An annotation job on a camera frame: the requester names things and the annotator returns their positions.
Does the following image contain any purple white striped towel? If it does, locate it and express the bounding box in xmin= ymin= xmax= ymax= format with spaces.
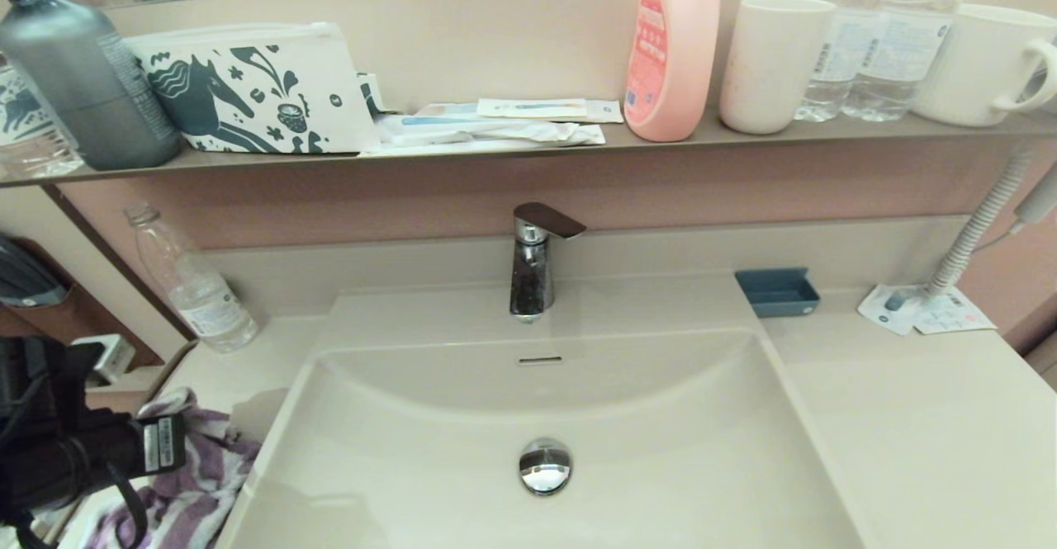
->
xmin=78 ymin=386 xmax=263 ymax=549

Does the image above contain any chrome faucet lever handle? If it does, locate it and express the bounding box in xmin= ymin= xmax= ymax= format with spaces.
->
xmin=514 ymin=202 xmax=587 ymax=241

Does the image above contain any chrome sink drain stopper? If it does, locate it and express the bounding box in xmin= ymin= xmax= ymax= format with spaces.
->
xmin=519 ymin=438 xmax=573 ymax=497

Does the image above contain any chrome faucet body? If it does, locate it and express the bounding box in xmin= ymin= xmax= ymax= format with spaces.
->
xmin=508 ymin=224 xmax=556 ymax=324

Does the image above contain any beige sink basin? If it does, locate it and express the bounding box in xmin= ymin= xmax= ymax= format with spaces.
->
xmin=219 ymin=277 xmax=868 ymax=549

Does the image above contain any dark grey item in holder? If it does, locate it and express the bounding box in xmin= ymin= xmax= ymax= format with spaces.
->
xmin=0 ymin=234 xmax=71 ymax=310

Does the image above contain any clear water bottle without cap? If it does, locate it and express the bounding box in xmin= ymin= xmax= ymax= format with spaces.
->
xmin=124 ymin=202 xmax=260 ymax=354

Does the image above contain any grey bottle teal cap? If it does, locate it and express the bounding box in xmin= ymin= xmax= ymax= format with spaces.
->
xmin=0 ymin=0 xmax=184 ymax=171

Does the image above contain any white pouch blue horse print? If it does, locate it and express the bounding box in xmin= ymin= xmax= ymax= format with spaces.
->
xmin=122 ymin=21 xmax=382 ymax=155

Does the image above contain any small white blue box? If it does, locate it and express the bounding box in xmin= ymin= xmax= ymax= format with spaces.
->
xmin=357 ymin=73 xmax=389 ymax=116

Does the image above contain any long flat white packet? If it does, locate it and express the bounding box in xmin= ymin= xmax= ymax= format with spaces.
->
xmin=362 ymin=137 xmax=608 ymax=157

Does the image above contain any crumpled white toothbrush wrapper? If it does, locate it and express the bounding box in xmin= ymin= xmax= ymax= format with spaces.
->
xmin=376 ymin=113 xmax=606 ymax=147

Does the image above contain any flat white blue packet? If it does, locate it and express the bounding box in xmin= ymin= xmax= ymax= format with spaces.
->
xmin=417 ymin=101 xmax=624 ymax=125

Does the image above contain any blue soap dish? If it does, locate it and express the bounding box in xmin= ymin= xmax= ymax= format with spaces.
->
xmin=735 ymin=267 xmax=822 ymax=319

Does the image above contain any pink lotion bottle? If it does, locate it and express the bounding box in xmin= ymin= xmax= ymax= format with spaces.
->
xmin=623 ymin=0 xmax=722 ymax=143

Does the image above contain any white tumbler cup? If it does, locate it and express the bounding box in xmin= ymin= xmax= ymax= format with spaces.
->
xmin=718 ymin=0 xmax=837 ymax=135

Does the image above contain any white sachet blue print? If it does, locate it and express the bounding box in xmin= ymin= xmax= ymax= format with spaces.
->
xmin=857 ymin=285 xmax=927 ymax=337

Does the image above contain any clear water bottle white label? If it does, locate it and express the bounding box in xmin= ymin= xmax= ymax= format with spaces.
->
xmin=842 ymin=0 xmax=977 ymax=123
xmin=793 ymin=0 xmax=891 ymax=123

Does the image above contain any white sachet red mark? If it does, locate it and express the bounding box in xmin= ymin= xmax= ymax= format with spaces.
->
xmin=915 ymin=290 xmax=997 ymax=336

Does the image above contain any black camera cable loop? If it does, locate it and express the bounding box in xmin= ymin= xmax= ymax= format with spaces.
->
xmin=0 ymin=458 xmax=149 ymax=549

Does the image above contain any brown wall holder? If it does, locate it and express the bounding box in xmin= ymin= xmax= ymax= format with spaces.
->
xmin=0 ymin=237 xmax=164 ymax=372

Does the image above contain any grey wall shelf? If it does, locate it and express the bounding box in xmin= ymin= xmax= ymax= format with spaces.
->
xmin=0 ymin=111 xmax=1057 ymax=190

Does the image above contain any white coiled cord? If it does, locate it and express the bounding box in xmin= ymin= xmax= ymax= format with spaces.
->
xmin=923 ymin=149 xmax=1031 ymax=298

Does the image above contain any white mug with handle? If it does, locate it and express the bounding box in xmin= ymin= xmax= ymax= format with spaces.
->
xmin=908 ymin=2 xmax=1057 ymax=128

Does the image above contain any white hair dryer handle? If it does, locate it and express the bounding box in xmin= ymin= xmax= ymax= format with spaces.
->
xmin=1012 ymin=157 xmax=1057 ymax=226

